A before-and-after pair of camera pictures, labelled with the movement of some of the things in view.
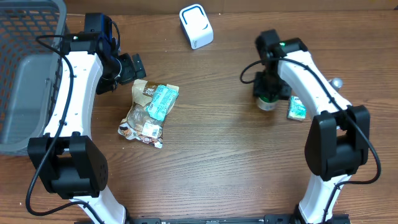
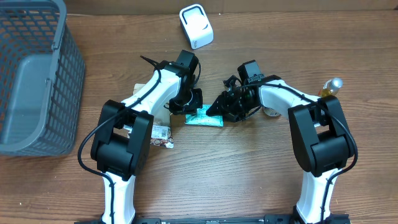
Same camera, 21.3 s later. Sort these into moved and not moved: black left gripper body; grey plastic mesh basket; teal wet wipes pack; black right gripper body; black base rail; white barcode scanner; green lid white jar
Moved: green lid white jar; teal wet wipes pack; black left gripper body; black right gripper body
Not moved: black base rail; white barcode scanner; grey plastic mesh basket
